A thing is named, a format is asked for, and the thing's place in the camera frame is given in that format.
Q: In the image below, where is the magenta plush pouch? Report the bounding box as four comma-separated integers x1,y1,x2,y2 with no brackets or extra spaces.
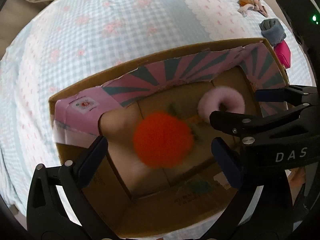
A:
274,40,291,69

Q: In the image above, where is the blue-grey plush cloth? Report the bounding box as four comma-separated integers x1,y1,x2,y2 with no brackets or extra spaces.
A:
259,18,286,47

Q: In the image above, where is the pink fluffy scrunchie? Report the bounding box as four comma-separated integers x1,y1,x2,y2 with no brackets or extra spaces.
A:
197,86,245,122

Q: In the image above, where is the red fluffy pom-pom scrunchie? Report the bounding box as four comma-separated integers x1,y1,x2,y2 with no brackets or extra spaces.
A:
133,112,194,168

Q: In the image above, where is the pink fabric bow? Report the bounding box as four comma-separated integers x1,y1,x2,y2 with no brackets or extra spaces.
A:
253,0,268,17

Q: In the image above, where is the cardboard box with pink lining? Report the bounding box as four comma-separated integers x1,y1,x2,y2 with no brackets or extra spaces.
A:
49,38,288,238

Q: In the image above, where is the checked blue pink bedspread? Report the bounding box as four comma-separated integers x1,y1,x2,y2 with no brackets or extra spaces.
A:
0,0,315,240

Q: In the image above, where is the beige curtain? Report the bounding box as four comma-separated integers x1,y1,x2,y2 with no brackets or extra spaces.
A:
1,0,54,56

